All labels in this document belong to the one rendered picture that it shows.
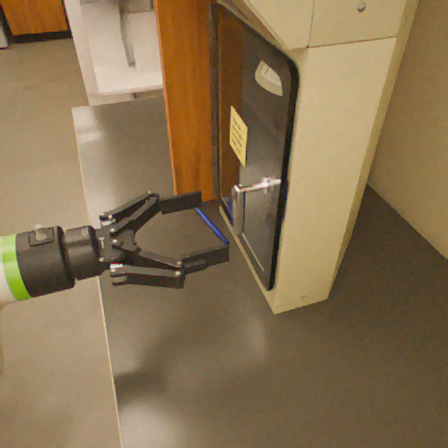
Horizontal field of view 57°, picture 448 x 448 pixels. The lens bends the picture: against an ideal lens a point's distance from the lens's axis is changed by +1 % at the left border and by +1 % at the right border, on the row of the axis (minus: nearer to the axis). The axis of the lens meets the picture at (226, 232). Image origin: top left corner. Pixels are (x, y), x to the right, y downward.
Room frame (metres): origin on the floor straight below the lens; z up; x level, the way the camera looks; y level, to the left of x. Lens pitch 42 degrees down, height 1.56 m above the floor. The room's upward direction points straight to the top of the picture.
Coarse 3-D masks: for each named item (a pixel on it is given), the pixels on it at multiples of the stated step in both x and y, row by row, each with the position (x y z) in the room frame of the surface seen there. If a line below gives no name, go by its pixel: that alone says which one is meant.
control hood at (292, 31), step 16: (240, 0) 0.45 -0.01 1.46; (256, 0) 0.44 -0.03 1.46; (272, 0) 0.44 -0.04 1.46; (288, 0) 0.45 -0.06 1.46; (304, 0) 0.45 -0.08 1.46; (256, 16) 0.44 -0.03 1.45; (272, 16) 0.44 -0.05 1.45; (288, 16) 0.45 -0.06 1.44; (304, 16) 0.45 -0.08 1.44; (272, 32) 0.45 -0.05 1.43; (288, 32) 0.45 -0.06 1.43; (304, 32) 0.45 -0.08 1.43; (288, 48) 0.45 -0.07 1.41; (304, 48) 0.46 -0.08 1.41
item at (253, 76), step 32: (224, 32) 0.69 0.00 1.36; (224, 64) 0.69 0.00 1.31; (256, 64) 0.56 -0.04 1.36; (288, 64) 0.47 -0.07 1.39; (224, 96) 0.69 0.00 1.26; (256, 96) 0.55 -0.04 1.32; (288, 96) 0.46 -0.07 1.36; (224, 128) 0.69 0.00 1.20; (256, 128) 0.55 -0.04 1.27; (288, 128) 0.46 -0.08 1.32; (224, 160) 0.69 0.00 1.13; (256, 160) 0.54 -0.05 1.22; (224, 192) 0.69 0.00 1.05; (256, 192) 0.53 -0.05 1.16; (256, 224) 0.53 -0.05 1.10; (256, 256) 0.52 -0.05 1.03
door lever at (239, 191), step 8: (240, 184) 0.49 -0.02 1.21; (256, 184) 0.50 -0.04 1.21; (264, 184) 0.50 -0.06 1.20; (232, 192) 0.49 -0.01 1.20; (240, 192) 0.48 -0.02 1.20; (248, 192) 0.49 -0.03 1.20; (264, 192) 0.50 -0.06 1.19; (240, 200) 0.48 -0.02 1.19; (240, 208) 0.48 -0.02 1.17; (240, 216) 0.48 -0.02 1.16; (240, 224) 0.48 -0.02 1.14; (240, 232) 0.48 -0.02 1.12
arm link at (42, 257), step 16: (16, 240) 0.39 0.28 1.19; (32, 240) 0.39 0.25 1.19; (48, 240) 0.39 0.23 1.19; (64, 240) 0.41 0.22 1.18; (16, 256) 0.37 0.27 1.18; (32, 256) 0.37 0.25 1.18; (48, 256) 0.37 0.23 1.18; (64, 256) 0.39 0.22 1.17; (32, 272) 0.36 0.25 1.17; (48, 272) 0.36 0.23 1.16; (64, 272) 0.37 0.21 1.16; (32, 288) 0.35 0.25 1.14; (48, 288) 0.36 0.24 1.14; (64, 288) 0.37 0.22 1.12
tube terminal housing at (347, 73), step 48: (336, 0) 0.47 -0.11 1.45; (384, 0) 0.48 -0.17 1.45; (336, 48) 0.47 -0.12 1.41; (384, 48) 0.49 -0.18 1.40; (336, 96) 0.47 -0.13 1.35; (384, 96) 0.54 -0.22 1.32; (336, 144) 0.48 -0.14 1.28; (336, 192) 0.48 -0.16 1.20; (288, 240) 0.46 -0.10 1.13; (336, 240) 0.49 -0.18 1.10; (288, 288) 0.46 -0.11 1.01
